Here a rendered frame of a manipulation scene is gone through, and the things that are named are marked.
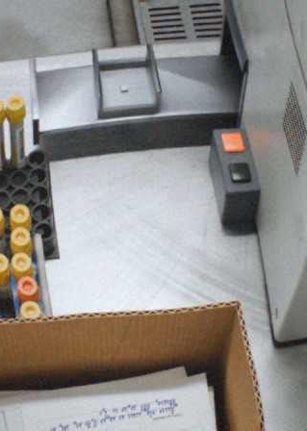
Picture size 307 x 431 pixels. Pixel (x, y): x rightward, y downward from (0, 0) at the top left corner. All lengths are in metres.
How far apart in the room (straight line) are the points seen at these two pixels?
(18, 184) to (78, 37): 1.25
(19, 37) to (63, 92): 1.22
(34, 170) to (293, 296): 0.25
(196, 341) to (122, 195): 0.20
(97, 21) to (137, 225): 1.29
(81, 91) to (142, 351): 0.26
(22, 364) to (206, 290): 0.19
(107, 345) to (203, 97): 0.27
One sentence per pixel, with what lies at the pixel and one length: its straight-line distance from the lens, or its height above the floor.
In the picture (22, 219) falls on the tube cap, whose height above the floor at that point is 0.99.
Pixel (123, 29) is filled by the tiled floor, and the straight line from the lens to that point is 2.21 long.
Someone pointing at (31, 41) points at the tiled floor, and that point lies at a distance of 2.19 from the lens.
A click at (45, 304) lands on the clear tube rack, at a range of 0.85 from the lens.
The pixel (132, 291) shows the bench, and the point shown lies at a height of 0.88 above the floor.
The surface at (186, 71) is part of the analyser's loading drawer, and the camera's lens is 1.00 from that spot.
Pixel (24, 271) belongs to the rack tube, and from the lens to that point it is 0.81.
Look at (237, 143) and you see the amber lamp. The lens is 0.94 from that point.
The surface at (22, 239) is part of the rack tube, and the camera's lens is 0.83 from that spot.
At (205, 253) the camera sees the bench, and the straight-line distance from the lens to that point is 0.95.
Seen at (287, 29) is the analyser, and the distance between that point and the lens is 0.77.
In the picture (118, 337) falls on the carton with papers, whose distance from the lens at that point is 0.79.
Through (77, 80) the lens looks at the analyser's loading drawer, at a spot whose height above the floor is 0.91.
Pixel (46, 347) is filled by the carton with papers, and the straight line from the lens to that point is 0.80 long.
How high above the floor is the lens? 1.71
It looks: 60 degrees down
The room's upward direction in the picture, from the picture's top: 5 degrees clockwise
